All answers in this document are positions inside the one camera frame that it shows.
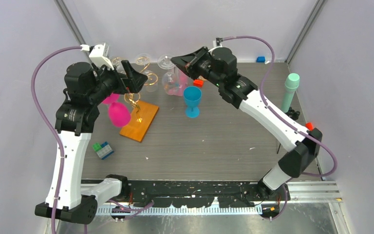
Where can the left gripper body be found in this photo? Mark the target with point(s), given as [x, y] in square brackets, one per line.
[109, 81]

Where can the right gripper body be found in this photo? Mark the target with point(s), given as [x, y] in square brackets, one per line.
[203, 69]

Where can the clear wine glass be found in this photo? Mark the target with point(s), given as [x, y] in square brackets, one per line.
[144, 59]
[169, 78]
[116, 62]

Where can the blue plastic wine glass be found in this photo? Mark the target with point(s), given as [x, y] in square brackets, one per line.
[192, 96]

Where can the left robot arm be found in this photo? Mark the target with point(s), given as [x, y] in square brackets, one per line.
[86, 87]

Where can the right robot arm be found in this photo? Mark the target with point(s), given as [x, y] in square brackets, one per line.
[302, 145]

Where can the pink plastic wine glass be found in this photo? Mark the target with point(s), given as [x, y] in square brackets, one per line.
[117, 111]

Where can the orange wooden rack base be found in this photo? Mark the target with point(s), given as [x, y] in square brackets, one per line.
[135, 130]

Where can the pink metronome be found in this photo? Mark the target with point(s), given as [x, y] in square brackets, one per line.
[183, 82]

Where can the blue block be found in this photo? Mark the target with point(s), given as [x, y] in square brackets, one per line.
[261, 59]

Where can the green blue toy bricks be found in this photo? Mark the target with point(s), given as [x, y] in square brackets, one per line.
[103, 150]

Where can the mint green microphone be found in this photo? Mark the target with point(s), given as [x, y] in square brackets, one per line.
[291, 85]

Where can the gold wire glass rack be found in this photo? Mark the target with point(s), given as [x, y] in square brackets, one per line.
[133, 99]

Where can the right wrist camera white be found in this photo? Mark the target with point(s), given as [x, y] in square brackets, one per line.
[218, 42]

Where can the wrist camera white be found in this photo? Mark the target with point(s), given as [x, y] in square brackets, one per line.
[98, 55]
[218, 42]

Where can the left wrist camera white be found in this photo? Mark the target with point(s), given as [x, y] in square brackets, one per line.
[98, 55]

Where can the orange red block by wall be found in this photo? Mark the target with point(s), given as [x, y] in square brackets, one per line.
[309, 126]

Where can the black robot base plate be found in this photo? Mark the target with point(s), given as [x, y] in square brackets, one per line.
[198, 194]

